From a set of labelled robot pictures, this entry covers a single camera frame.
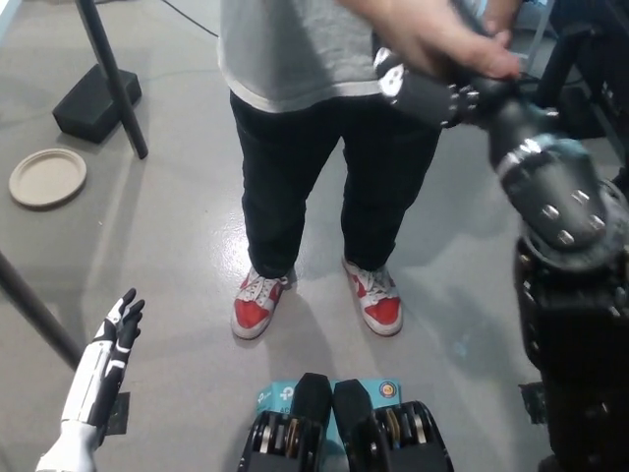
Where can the person right hand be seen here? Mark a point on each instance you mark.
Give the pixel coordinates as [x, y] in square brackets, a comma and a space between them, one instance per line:
[422, 34]

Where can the robot left white black hand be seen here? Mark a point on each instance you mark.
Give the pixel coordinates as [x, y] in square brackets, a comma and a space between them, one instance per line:
[93, 383]

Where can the robot right black hand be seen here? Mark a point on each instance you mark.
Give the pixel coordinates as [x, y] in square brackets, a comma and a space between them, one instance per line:
[422, 98]

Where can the person right red white sneaker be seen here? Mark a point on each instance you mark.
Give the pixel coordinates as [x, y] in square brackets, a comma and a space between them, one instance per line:
[255, 312]

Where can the person red white sneaker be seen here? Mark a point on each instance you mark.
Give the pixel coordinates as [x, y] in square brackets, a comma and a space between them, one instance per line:
[378, 310]
[255, 312]

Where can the robot left black body block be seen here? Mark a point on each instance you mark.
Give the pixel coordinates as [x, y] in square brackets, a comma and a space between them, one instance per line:
[285, 452]

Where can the person left red white sneaker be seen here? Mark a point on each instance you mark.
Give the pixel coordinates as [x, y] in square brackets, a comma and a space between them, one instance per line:
[378, 310]

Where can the black slanted pole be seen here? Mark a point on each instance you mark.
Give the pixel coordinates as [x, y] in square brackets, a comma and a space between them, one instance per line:
[110, 74]
[37, 314]

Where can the grey t-shirt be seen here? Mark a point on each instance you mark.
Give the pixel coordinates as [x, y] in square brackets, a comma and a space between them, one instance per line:
[295, 49]

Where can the black trousers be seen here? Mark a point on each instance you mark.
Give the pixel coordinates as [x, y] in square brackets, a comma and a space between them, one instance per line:
[285, 172]

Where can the black equipment stand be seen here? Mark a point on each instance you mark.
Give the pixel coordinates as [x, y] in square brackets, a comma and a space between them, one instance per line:
[589, 59]

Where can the teal cardboard router box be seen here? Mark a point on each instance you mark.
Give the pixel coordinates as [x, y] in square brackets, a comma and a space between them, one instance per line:
[280, 393]

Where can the beige paper plate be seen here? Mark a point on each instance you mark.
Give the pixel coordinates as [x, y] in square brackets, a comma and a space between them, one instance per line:
[46, 178]

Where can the black foam block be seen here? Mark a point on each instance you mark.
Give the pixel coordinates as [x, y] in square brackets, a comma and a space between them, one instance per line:
[91, 105]

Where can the white furniture frame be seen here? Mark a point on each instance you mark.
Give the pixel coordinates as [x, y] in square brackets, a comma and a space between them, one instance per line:
[540, 29]

